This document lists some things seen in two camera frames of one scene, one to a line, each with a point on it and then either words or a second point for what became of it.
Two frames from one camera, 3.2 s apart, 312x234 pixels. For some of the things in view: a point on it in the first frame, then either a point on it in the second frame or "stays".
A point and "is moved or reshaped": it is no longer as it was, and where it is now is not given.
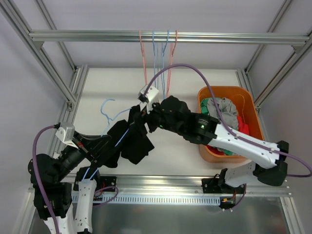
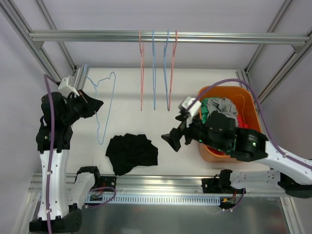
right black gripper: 151,117 -> 182,136
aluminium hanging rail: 225,36 stays
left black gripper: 88,151 -> 83,105
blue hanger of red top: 162,65 is moved or reshaped
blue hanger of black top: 109,118 -> 95,97
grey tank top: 227,108 stays
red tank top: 242,127 stays
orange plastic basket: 243,101 stays
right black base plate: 217,185 stays
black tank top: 134,143 is moved or reshaped
